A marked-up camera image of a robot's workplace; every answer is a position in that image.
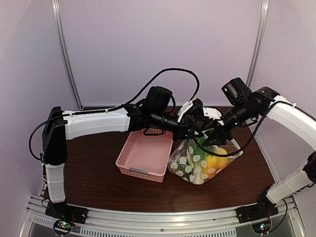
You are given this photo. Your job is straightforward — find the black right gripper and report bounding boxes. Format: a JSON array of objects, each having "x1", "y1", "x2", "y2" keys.
[{"x1": 201, "y1": 100, "x2": 256, "y2": 146}]

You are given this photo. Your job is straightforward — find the yellow lemon toy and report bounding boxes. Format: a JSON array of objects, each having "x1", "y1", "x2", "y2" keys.
[{"x1": 214, "y1": 147, "x2": 229, "y2": 169}]

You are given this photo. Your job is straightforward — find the green bok choy toy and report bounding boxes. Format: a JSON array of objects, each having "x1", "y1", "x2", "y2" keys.
[{"x1": 188, "y1": 137, "x2": 215, "y2": 163}]

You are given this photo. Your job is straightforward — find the clear zip top bag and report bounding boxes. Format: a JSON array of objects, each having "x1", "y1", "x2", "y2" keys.
[{"x1": 167, "y1": 139, "x2": 243, "y2": 185}]

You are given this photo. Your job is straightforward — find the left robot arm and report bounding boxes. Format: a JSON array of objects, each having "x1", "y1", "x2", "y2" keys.
[{"x1": 42, "y1": 86, "x2": 194, "y2": 219}]

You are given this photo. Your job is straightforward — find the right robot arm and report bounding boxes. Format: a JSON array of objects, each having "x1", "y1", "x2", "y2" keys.
[{"x1": 204, "y1": 78, "x2": 316, "y2": 218}]

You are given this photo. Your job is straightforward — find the pink perforated plastic basket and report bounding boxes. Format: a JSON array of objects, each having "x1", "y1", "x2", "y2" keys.
[{"x1": 116, "y1": 128, "x2": 173, "y2": 183}]

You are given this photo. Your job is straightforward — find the right circuit board with LEDs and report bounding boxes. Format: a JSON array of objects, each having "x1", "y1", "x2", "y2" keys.
[{"x1": 251, "y1": 221, "x2": 272, "y2": 235}]

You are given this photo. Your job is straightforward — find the circuit board with leds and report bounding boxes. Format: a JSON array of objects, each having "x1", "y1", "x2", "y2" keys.
[
  {"x1": 251, "y1": 221, "x2": 272, "y2": 235},
  {"x1": 53, "y1": 220, "x2": 75, "y2": 236}
]

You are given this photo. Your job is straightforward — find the left circuit board with LEDs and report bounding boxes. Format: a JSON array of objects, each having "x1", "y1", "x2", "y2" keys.
[{"x1": 53, "y1": 220, "x2": 75, "y2": 236}]

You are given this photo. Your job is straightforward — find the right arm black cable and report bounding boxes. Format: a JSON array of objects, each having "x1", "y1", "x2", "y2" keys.
[{"x1": 192, "y1": 113, "x2": 267, "y2": 157}]

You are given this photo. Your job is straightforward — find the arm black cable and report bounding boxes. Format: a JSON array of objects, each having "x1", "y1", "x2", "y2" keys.
[
  {"x1": 192, "y1": 113, "x2": 267, "y2": 157},
  {"x1": 123, "y1": 68, "x2": 200, "y2": 112}
]

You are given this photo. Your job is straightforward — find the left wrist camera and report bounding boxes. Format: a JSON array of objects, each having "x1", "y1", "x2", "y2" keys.
[{"x1": 177, "y1": 98, "x2": 204, "y2": 122}]

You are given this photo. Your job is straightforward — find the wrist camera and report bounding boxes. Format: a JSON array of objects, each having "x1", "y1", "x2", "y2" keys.
[
  {"x1": 177, "y1": 98, "x2": 204, "y2": 122},
  {"x1": 202, "y1": 107, "x2": 222, "y2": 121}
]

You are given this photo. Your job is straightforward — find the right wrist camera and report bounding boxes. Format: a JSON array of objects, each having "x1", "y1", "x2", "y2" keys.
[{"x1": 202, "y1": 107, "x2": 222, "y2": 121}]

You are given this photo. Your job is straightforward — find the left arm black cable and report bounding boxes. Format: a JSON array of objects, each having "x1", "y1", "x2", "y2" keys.
[{"x1": 123, "y1": 68, "x2": 200, "y2": 112}]

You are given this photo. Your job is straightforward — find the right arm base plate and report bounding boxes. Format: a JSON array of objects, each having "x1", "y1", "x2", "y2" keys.
[{"x1": 236, "y1": 204, "x2": 278, "y2": 223}]

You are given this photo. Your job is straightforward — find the front aluminium frame rail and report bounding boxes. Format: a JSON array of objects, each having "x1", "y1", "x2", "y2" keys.
[{"x1": 19, "y1": 195, "x2": 304, "y2": 237}]

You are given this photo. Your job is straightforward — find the right aluminium corner post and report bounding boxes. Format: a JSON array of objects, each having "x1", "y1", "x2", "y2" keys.
[{"x1": 246, "y1": 0, "x2": 269, "y2": 87}]

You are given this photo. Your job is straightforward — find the aluminium corner post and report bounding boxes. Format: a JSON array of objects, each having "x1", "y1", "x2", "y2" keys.
[
  {"x1": 246, "y1": 0, "x2": 269, "y2": 87},
  {"x1": 52, "y1": 0, "x2": 83, "y2": 110}
]

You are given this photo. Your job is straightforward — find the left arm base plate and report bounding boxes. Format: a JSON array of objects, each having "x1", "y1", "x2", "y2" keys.
[{"x1": 45, "y1": 201, "x2": 88, "y2": 224}]

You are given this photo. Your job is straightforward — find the left aluminium corner post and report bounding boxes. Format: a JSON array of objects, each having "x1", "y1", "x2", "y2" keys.
[{"x1": 52, "y1": 0, "x2": 83, "y2": 110}]

